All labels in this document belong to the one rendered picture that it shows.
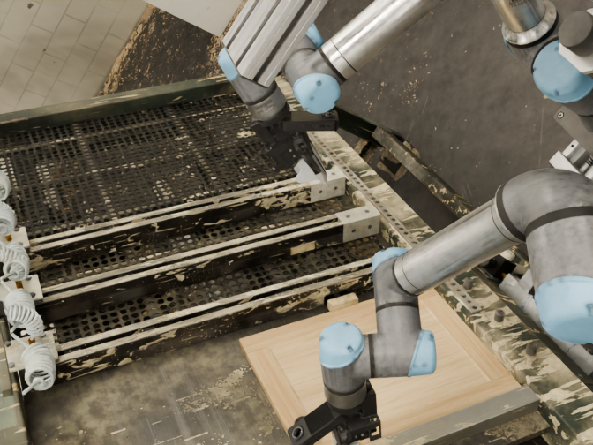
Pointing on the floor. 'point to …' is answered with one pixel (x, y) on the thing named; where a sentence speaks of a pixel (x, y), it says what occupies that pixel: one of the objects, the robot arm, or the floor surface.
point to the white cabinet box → (201, 12)
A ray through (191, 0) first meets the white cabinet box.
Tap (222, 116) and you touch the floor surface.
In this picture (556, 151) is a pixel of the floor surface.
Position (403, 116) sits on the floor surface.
